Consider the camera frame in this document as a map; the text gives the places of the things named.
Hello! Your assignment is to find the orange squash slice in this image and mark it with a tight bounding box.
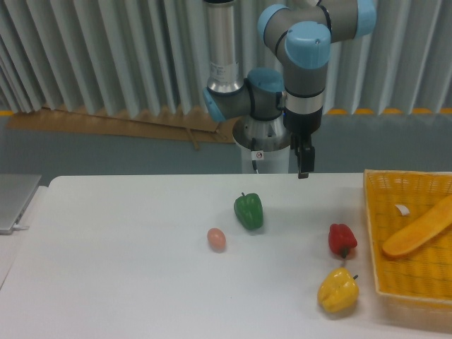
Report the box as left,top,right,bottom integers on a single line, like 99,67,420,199
382,196,451,258

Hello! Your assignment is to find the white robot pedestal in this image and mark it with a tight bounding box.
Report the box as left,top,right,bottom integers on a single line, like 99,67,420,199
237,144,290,174

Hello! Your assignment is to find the green bell pepper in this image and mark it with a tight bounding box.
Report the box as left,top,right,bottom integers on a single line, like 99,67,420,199
233,192,263,231

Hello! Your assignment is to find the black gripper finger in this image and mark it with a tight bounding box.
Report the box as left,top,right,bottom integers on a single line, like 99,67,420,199
291,134,315,179

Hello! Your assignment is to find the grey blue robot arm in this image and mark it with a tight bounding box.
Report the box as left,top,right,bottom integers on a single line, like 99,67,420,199
203,1,376,179

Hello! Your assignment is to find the white paper label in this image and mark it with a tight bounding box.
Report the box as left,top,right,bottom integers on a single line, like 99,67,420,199
395,204,410,216

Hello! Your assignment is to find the yellow bell pepper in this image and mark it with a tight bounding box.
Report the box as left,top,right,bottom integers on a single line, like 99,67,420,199
317,267,359,313

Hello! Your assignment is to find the black base cable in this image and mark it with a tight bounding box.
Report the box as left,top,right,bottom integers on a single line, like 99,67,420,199
251,138,260,174

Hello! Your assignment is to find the red bell pepper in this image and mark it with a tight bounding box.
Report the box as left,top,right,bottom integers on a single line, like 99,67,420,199
328,224,358,258

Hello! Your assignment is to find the grey laptop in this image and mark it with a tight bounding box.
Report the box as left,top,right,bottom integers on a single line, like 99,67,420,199
1,174,41,235

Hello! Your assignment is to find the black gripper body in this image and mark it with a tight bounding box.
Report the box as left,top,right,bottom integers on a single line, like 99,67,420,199
283,107,323,140

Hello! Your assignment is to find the brown egg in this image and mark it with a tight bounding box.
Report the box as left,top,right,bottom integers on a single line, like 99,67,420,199
207,228,227,253

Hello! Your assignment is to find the brown cardboard sheet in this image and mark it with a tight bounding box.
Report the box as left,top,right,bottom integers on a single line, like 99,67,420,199
7,106,237,150

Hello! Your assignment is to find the yellow woven basket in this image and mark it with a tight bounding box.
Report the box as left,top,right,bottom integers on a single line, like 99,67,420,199
363,169,451,307

